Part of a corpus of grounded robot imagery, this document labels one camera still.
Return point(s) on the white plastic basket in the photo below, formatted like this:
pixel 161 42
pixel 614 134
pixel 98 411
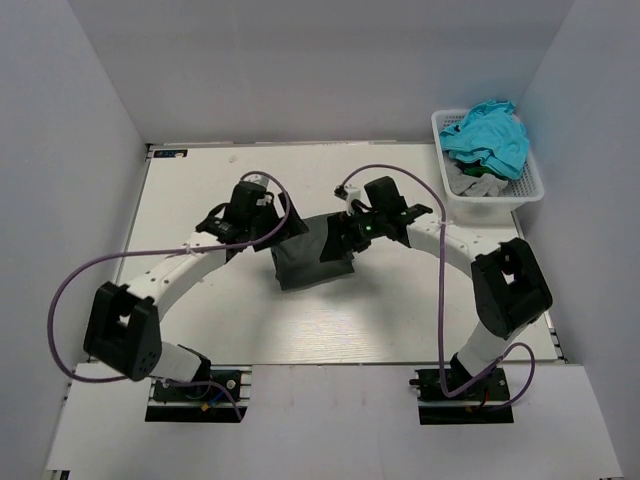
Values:
pixel 527 189

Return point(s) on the white grey garment in basket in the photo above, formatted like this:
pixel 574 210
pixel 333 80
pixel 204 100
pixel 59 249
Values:
pixel 487 185

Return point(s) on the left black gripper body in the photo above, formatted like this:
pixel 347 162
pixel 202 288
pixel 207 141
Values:
pixel 273 223

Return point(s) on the dark grey t shirt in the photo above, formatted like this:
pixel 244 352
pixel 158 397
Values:
pixel 297 260

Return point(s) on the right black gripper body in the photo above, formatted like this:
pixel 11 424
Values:
pixel 338 237

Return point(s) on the dark label sticker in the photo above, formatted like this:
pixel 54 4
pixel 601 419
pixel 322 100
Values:
pixel 170 153

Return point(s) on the green garment in basket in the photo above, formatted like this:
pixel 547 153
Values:
pixel 475 170

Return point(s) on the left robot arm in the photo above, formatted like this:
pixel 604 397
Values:
pixel 124 331

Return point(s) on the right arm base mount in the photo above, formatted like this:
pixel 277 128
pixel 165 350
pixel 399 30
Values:
pixel 478 405

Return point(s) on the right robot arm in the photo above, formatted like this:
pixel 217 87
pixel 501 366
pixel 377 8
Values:
pixel 510 291

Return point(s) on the turquoise t shirt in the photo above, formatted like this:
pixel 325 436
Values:
pixel 489 135

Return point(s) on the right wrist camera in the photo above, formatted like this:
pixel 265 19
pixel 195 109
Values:
pixel 384 196

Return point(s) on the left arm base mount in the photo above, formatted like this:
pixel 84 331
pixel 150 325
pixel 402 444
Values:
pixel 223 400

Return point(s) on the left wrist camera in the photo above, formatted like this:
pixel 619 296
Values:
pixel 249 198

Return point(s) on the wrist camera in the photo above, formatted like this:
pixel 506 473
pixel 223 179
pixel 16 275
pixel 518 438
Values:
pixel 249 198
pixel 384 196

